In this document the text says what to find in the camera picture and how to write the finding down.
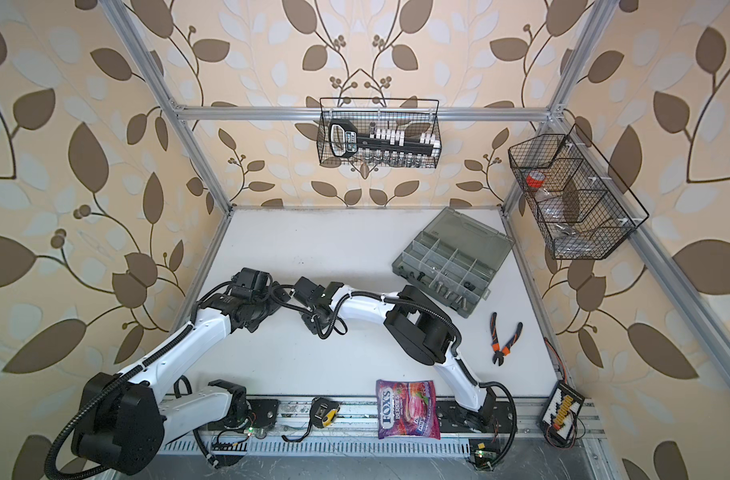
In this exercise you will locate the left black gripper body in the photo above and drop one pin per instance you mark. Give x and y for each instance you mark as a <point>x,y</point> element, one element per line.
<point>269,303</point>

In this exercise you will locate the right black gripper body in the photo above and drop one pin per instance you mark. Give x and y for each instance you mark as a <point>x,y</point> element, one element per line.
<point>311,321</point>

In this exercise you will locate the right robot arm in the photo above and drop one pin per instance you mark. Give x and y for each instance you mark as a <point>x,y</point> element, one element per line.
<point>424,332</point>

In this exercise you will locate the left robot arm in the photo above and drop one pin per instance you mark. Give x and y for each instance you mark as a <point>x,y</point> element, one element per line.
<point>125,419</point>

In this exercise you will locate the yellow black tape measure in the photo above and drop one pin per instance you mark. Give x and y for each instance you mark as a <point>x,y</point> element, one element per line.
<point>322,413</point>

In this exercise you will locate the purple Fox's candy bag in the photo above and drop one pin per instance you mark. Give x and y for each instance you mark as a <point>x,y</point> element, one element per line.
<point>407,409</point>

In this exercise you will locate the grey plastic organizer box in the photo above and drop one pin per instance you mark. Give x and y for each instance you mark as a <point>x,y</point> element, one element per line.
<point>454,260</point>

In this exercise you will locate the socket set on black rail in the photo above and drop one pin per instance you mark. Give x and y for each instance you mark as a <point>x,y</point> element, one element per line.
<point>390,147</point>

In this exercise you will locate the back wire basket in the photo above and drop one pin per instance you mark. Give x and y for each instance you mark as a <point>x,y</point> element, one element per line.
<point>413,113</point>

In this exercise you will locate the wire basket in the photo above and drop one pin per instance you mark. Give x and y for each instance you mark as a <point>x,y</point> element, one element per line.
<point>586,209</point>
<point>413,113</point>

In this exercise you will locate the small electronics board with wires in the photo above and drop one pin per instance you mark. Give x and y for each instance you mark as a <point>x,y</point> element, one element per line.
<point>560,416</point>

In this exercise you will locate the right wire basket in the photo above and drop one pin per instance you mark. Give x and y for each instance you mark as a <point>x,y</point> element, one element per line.
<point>586,209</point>

